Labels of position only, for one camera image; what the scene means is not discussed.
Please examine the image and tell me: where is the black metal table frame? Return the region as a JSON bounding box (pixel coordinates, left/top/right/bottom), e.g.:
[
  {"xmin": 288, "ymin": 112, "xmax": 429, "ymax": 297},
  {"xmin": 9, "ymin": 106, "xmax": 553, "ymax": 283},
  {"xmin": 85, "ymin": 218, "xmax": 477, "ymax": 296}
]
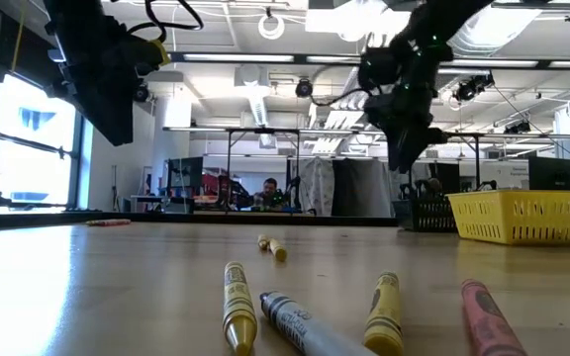
[
  {"xmin": 224, "ymin": 127, "xmax": 302, "ymax": 215},
  {"xmin": 406, "ymin": 131, "xmax": 483, "ymax": 195}
]

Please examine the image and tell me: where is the black plastic basket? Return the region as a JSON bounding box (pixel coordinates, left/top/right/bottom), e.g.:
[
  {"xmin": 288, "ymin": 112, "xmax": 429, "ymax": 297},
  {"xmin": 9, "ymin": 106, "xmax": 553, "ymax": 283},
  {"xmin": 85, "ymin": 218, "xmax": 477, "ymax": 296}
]
[{"xmin": 392, "ymin": 195, "xmax": 459, "ymax": 233}]

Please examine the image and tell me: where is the white cable coil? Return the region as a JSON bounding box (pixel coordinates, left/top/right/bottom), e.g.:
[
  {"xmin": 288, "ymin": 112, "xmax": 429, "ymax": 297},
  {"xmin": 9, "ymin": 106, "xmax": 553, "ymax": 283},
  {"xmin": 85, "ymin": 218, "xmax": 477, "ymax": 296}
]
[{"xmin": 257, "ymin": 13, "xmax": 286, "ymax": 42}]

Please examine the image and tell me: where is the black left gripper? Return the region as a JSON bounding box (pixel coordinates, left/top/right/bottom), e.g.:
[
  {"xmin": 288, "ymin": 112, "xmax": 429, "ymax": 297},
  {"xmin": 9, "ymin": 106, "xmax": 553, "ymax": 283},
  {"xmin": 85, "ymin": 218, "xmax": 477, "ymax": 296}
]
[{"xmin": 42, "ymin": 9, "xmax": 172, "ymax": 148}]

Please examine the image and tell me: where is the long ceiling light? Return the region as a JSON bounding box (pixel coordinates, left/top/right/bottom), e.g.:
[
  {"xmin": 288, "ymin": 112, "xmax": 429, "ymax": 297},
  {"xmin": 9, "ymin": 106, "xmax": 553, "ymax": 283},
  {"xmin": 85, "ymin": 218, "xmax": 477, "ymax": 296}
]
[{"xmin": 170, "ymin": 50, "xmax": 296, "ymax": 63}]

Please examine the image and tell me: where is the large yellow crayon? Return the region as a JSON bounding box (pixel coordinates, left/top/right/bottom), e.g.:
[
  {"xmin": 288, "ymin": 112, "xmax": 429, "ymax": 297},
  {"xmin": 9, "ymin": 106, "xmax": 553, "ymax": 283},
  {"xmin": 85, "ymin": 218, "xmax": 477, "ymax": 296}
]
[
  {"xmin": 222, "ymin": 261, "xmax": 258, "ymax": 356},
  {"xmin": 362, "ymin": 270, "xmax": 405, "ymax": 356}
]

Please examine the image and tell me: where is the white patterned curtain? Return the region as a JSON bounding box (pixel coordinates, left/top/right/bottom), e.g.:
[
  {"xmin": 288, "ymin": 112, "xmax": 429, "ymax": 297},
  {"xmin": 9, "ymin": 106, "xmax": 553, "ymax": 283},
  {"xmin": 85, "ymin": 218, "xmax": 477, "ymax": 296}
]
[{"xmin": 297, "ymin": 157, "xmax": 335, "ymax": 217}]

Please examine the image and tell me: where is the black left camera cable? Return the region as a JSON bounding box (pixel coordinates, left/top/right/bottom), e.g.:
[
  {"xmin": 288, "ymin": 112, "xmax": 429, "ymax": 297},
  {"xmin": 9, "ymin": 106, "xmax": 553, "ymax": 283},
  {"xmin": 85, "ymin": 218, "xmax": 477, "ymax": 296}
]
[{"xmin": 111, "ymin": 0, "xmax": 205, "ymax": 45}]

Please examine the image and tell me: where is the person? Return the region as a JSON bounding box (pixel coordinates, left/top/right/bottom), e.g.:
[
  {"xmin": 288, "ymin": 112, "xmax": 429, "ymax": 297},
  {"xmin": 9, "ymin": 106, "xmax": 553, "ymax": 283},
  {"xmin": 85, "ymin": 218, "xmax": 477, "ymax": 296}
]
[{"xmin": 253, "ymin": 177, "xmax": 287, "ymax": 213}]

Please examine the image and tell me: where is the red equipment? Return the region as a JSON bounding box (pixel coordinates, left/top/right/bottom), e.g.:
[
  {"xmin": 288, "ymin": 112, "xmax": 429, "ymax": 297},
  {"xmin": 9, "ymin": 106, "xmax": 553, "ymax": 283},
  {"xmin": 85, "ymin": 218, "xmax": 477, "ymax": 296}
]
[{"xmin": 200, "ymin": 170, "xmax": 242, "ymax": 197}]

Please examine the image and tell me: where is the large grey crayon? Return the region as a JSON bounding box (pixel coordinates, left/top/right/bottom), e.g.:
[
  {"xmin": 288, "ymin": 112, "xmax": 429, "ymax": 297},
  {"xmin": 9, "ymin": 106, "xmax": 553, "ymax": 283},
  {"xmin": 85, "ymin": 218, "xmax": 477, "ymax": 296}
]
[{"xmin": 258, "ymin": 291, "xmax": 378, "ymax": 356}]

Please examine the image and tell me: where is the large black monitor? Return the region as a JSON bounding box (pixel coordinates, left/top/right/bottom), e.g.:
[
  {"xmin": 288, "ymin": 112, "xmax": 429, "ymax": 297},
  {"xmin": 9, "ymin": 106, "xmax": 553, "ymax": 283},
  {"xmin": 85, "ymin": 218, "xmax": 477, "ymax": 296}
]
[{"xmin": 528, "ymin": 156, "xmax": 570, "ymax": 192}]

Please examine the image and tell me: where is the large pink crayon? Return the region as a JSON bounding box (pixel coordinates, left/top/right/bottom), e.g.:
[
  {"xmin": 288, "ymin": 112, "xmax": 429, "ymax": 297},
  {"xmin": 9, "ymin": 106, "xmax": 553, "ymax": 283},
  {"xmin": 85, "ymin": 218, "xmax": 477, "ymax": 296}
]
[{"xmin": 461, "ymin": 279, "xmax": 528, "ymax": 356}]

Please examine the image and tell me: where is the black right camera cable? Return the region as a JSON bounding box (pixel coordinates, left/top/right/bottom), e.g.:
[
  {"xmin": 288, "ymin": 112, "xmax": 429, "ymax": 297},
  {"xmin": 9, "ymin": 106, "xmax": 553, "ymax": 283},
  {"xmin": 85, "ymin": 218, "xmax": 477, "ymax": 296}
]
[{"xmin": 309, "ymin": 73, "xmax": 383, "ymax": 109}]

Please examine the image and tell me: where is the dark curtain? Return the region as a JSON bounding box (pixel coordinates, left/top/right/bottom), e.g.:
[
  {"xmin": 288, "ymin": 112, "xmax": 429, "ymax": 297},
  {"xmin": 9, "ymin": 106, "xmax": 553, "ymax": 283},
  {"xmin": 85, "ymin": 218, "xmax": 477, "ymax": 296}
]
[{"xmin": 332, "ymin": 157, "xmax": 396, "ymax": 218}]

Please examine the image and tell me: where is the black ceiling camera rig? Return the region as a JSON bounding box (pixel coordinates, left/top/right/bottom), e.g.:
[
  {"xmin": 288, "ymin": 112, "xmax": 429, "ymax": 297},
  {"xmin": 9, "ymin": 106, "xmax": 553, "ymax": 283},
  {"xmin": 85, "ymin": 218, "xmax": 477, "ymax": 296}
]
[
  {"xmin": 451, "ymin": 72, "xmax": 496, "ymax": 104},
  {"xmin": 504, "ymin": 120, "xmax": 532, "ymax": 135}
]

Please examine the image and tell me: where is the black camera cable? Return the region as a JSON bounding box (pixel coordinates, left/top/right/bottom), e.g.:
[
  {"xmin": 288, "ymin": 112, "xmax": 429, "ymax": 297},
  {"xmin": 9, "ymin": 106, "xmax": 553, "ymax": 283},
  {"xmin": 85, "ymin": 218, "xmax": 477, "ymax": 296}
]
[
  {"xmin": 309, "ymin": 73, "xmax": 383, "ymax": 109},
  {"xmin": 111, "ymin": 0, "xmax": 205, "ymax": 45}
]

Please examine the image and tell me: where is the pale red crayon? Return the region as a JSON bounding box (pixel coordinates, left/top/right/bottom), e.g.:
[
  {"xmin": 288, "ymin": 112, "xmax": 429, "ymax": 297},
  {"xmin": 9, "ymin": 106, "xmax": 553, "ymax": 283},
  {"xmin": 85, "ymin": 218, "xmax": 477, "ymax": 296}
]
[{"xmin": 85, "ymin": 219, "xmax": 133, "ymax": 228}]

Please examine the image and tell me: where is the black table edge rail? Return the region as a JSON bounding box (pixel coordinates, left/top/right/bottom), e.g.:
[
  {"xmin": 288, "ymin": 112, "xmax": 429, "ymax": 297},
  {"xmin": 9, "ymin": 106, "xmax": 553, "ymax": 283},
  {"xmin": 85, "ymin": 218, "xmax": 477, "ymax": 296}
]
[{"xmin": 0, "ymin": 211, "xmax": 398, "ymax": 228}]

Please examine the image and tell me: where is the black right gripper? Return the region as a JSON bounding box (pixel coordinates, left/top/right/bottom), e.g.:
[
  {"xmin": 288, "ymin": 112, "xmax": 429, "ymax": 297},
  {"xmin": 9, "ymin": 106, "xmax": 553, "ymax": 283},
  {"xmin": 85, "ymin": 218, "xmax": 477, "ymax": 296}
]
[{"xmin": 362, "ymin": 42, "xmax": 452, "ymax": 174}]

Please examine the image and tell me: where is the large window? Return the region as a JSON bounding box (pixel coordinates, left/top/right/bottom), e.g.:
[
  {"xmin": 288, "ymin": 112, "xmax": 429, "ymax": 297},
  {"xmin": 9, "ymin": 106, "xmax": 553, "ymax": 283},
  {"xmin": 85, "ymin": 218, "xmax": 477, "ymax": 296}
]
[{"xmin": 0, "ymin": 73, "xmax": 82, "ymax": 210}]

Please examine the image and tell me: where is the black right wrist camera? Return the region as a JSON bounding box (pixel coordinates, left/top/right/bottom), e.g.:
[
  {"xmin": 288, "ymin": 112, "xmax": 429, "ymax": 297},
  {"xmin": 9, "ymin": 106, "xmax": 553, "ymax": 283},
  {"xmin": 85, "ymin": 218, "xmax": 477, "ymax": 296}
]
[{"xmin": 357, "ymin": 46, "xmax": 401, "ymax": 94}]

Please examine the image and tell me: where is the yellow plastic basket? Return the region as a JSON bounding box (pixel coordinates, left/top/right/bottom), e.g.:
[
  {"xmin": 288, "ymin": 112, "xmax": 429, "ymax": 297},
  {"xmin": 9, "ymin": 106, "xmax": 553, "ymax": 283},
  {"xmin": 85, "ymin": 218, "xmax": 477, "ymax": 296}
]
[{"xmin": 446, "ymin": 190, "xmax": 570, "ymax": 247}]

